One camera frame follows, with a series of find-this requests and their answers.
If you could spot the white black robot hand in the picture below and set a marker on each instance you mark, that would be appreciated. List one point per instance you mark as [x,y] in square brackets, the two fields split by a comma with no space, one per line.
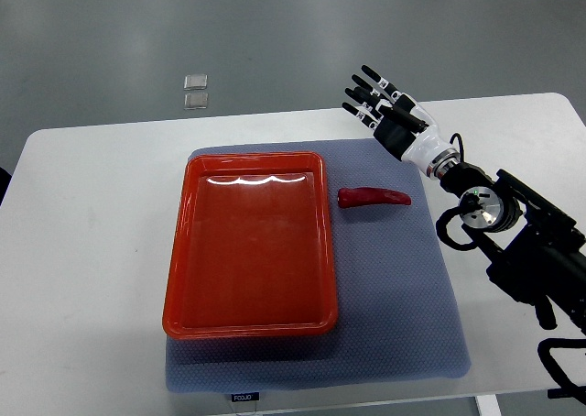
[407,131]

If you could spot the red chili pepper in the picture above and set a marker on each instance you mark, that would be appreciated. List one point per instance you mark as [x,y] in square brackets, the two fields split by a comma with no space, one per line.
[363,196]

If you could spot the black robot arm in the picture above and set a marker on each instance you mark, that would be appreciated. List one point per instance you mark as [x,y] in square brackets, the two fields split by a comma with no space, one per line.
[533,247]

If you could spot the red plastic tray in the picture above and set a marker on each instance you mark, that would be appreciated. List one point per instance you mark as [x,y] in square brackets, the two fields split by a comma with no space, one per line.
[252,253]

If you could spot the upper metal floor plate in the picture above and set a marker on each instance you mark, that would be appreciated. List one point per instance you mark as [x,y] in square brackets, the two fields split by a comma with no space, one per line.
[197,81]

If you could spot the blue grey textured mat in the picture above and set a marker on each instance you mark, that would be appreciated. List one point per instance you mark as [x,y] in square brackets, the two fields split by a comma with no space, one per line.
[397,315]

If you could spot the black mat label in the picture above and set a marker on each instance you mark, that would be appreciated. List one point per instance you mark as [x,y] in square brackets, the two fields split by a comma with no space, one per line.
[245,397]

